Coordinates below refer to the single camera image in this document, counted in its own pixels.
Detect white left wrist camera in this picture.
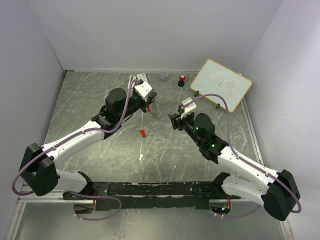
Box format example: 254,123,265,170
133,81,153,102

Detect red handled metal key holder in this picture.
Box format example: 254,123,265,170
147,102,160,120

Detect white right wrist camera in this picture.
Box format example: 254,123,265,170
180,97,197,119

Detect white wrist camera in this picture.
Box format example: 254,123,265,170
133,81,153,102
180,97,197,119

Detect red black stamp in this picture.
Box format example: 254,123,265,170
178,74,186,87

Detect white stapler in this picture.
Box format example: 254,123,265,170
127,75,137,89

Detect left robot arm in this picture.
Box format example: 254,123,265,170
19,86,157,200

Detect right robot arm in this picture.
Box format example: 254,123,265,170
169,112,301,221

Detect white green staple box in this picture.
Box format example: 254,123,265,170
136,73,149,82

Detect clear paperclip jar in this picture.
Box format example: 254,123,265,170
160,69,170,82

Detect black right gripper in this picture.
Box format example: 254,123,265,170
169,110,203,146

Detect yellow framed whiteboard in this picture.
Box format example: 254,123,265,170
190,58,253,113

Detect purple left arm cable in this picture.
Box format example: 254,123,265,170
11,79,141,221

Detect red usb stick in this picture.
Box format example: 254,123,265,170
139,127,147,138

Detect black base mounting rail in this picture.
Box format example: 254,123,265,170
62,181,242,212

